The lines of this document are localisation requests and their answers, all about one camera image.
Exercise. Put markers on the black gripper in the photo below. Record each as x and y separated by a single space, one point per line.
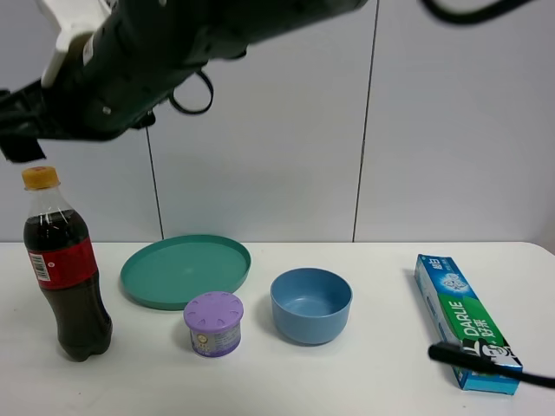
131 64

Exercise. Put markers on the green round plate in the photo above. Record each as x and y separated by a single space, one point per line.
168 274

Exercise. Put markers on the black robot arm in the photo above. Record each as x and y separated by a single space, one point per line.
228 28

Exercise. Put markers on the blue plastic bowl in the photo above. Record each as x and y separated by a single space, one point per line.
310 306

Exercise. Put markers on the purple air freshener can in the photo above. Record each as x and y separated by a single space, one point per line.
214 322

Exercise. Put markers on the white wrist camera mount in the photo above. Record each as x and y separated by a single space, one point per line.
74 23

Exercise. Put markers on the cola bottle yellow cap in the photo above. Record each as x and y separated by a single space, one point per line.
61 254

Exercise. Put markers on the Darlie toothpaste box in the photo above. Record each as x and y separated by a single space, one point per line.
458 314

